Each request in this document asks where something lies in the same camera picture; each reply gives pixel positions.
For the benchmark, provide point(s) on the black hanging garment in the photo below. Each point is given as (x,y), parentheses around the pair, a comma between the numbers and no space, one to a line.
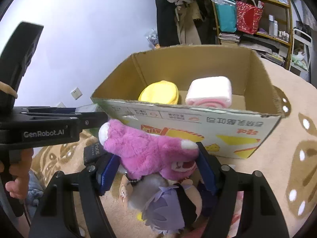
(166,19)

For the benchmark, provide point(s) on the pile of magazines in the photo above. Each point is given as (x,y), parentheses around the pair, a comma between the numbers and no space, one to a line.
(265,48)

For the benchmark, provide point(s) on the red patterned bag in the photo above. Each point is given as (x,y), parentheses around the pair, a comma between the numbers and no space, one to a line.
(247,17)

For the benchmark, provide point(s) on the grey fluffy plush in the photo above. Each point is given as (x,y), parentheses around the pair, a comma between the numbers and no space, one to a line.
(146,193)

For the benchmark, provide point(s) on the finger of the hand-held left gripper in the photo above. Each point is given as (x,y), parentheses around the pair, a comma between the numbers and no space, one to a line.
(64,110)
(92,124)

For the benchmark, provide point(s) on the beige hanging coat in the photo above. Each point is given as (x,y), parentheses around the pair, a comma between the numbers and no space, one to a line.
(188,27)

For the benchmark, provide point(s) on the pink plush bear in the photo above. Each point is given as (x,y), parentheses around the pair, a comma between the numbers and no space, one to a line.
(143,148)

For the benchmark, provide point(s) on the small black box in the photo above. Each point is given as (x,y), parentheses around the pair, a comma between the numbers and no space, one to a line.
(92,151)

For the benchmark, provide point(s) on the person's left hand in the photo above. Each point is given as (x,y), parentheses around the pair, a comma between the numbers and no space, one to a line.
(18,176)

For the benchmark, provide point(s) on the printed cardboard box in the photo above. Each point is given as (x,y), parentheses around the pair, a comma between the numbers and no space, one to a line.
(198,62)

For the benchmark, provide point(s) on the white metal cart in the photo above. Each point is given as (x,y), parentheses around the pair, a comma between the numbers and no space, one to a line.
(301,52)

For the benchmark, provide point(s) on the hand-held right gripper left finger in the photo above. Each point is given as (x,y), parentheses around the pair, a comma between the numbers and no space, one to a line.
(107,176)

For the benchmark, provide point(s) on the purple-haired plush doll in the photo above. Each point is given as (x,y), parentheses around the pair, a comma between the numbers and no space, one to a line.
(171,205)

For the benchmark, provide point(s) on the white bottles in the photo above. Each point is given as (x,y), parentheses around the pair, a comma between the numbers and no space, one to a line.
(273,24)

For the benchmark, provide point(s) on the stack of books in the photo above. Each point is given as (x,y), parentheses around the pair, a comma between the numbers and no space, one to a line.
(229,38)

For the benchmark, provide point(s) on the pink white roll plush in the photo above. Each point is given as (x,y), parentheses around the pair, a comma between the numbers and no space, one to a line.
(210,89)

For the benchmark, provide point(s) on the white wall socket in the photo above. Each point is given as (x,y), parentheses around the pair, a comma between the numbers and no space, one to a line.
(76,93)
(60,104)

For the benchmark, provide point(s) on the yellow round plush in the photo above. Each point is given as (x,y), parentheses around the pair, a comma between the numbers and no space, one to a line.
(159,91)

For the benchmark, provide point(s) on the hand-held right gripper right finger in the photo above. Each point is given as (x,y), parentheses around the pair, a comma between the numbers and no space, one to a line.
(207,171)

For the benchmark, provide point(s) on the teal bag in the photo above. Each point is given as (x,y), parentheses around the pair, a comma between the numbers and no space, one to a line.
(225,14)

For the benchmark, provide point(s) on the blue-grey plush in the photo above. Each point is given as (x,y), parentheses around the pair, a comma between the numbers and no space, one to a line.
(33,193)

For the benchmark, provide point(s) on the small purple white plush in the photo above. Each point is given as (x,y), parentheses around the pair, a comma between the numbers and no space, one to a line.
(153,38)

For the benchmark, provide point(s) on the wooden shelf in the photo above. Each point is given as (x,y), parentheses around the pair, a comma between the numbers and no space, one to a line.
(288,17)

